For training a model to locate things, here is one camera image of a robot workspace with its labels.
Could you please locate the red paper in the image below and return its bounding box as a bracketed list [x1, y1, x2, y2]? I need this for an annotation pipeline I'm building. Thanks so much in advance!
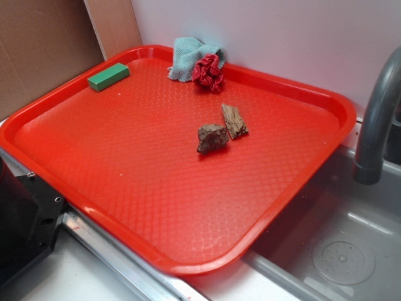
[192, 53, 224, 93]

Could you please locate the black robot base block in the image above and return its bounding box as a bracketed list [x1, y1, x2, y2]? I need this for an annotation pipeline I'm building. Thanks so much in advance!
[1, 160, 66, 287]

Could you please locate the brown rock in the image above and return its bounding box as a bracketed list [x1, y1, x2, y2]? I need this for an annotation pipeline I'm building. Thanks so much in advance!
[197, 124, 230, 155]

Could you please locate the brown bark piece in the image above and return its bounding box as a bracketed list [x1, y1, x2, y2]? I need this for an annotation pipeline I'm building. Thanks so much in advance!
[222, 103, 249, 140]

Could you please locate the red plastic tray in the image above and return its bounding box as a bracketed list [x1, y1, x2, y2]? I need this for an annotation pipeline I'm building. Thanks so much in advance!
[1, 46, 357, 275]

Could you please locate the light blue knitted cloth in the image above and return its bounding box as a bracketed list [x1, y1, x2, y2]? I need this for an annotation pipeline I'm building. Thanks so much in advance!
[168, 37, 226, 82]

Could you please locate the green rectangular block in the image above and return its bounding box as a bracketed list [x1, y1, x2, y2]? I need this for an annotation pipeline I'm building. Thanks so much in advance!
[87, 63, 130, 92]

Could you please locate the grey plastic sink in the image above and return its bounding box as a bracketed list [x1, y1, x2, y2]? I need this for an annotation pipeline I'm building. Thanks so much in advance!
[247, 115, 401, 301]

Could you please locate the grey faucet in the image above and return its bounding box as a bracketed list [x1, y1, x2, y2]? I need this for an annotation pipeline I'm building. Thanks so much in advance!
[352, 48, 400, 185]

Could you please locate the brown cardboard panel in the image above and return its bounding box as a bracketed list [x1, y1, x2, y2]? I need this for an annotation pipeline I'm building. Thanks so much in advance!
[1, 1, 142, 120]

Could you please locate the metal rail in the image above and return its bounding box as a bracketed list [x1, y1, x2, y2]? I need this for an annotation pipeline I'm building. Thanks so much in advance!
[0, 147, 201, 301]

